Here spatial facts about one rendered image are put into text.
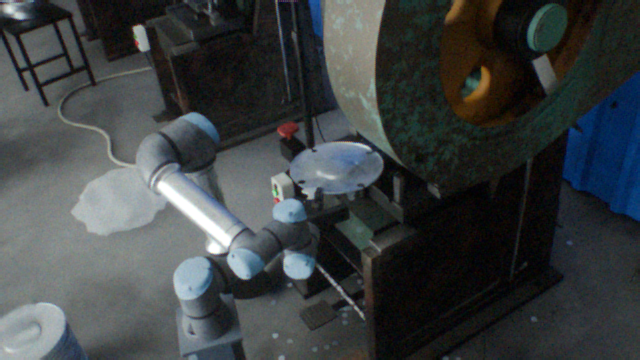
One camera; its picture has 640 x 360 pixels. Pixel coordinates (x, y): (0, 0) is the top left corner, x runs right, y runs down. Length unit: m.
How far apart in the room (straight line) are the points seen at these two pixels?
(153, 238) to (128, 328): 0.54
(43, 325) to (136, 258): 0.70
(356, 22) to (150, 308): 1.79
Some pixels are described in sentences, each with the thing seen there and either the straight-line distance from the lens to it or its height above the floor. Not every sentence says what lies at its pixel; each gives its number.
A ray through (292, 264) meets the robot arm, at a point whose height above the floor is 0.85.
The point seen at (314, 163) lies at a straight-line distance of 1.82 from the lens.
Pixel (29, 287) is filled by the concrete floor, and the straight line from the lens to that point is 2.97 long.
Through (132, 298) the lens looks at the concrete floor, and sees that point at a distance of 2.69.
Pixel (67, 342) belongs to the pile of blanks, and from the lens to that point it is 2.28.
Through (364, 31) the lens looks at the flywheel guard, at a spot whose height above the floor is 1.41.
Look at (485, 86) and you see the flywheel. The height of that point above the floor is 1.15.
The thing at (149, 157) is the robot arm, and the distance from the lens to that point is 1.49.
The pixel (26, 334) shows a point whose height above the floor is 0.31.
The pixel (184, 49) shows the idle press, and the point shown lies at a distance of 3.15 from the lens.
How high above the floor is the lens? 1.86
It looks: 37 degrees down
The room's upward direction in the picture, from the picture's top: 7 degrees counter-clockwise
